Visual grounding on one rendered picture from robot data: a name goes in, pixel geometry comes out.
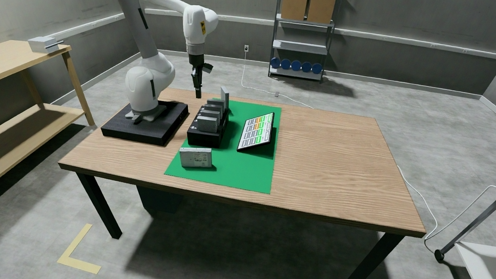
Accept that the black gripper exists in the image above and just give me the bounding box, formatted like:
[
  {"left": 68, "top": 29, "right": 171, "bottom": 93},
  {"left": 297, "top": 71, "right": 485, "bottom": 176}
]
[{"left": 189, "top": 54, "right": 204, "bottom": 99}]

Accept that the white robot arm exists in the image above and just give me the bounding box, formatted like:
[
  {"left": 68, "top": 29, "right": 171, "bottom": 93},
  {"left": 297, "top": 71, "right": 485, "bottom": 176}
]
[{"left": 118, "top": 0, "right": 219, "bottom": 123}]

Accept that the green mat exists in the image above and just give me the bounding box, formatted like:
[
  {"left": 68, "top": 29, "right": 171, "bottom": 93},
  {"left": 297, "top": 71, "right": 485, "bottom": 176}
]
[{"left": 164, "top": 100, "right": 281, "bottom": 194}]

